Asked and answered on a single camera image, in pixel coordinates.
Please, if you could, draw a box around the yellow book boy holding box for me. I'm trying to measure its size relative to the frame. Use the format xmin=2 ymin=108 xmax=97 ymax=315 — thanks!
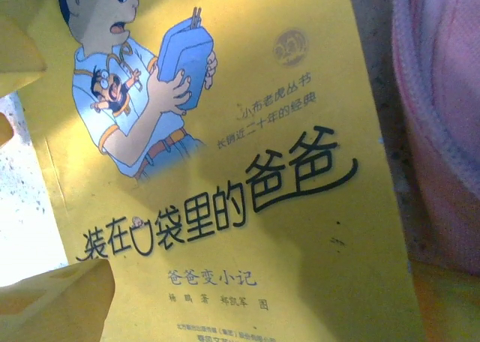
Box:
xmin=22 ymin=0 xmax=427 ymax=342

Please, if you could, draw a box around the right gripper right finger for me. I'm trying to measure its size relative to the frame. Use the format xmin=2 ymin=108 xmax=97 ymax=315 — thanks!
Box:
xmin=0 ymin=258 xmax=116 ymax=342

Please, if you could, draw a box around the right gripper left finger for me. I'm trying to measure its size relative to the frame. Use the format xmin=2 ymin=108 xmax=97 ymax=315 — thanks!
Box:
xmin=0 ymin=15 xmax=49 ymax=148

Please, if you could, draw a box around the pink backpack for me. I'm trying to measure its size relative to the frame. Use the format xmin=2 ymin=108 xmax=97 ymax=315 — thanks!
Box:
xmin=389 ymin=0 xmax=480 ymax=278

